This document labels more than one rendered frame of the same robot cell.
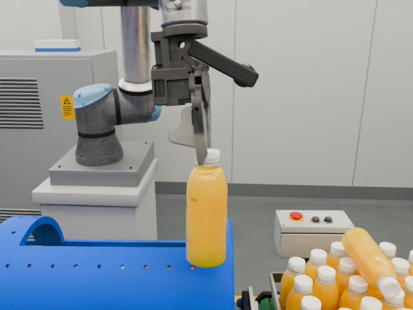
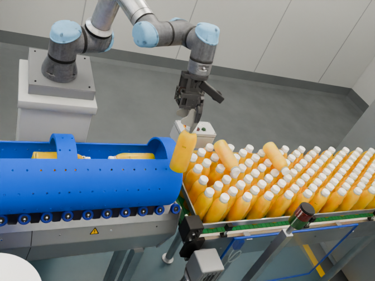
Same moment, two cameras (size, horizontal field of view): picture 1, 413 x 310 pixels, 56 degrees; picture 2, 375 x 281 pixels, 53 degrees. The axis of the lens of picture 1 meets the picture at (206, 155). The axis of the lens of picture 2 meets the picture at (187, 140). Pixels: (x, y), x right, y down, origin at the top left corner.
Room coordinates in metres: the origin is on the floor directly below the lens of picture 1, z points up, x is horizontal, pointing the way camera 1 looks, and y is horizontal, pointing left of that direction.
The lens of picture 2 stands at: (-0.29, 0.64, 2.15)
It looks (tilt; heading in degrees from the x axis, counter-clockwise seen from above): 36 degrees down; 324
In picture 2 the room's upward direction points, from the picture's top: 24 degrees clockwise
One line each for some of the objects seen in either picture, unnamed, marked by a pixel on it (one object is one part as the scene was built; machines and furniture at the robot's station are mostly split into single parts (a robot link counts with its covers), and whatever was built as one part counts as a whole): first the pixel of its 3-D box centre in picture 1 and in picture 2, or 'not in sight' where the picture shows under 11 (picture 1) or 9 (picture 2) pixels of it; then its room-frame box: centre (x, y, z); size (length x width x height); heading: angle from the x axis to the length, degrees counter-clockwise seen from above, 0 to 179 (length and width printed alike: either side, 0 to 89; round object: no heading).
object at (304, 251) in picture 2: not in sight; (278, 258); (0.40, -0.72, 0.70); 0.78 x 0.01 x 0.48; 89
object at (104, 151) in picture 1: (98, 143); (60, 63); (1.19, 0.35, 1.25); 0.15 x 0.15 x 0.10
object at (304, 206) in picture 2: not in sight; (297, 220); (0.32, -0.47, 1.18); 0.06 x 0.06 x 0.16
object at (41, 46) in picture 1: (58, 46); not in sight; (2.48, 0.92, 1.48); 0.24 x 0.12 x 0.08; 94
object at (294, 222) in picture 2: not in sight; (298, 219); (0.32, -0.47, 1.18); 0.06 x 0.06 x 0.05
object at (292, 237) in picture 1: (312, 233); (192, 134); (0.97, -0.30, 1.05); 0.20 x 0.10 x 0.10; 89
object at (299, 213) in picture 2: not in sight; (304, 212); (0.32, -0.47, 1.23); 0.06 x 0.06 x 0.04
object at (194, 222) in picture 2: not in sight; (190, 228); (0.48, -0.13, 0.95); 0.10 x 0.07 x 0.10; 179
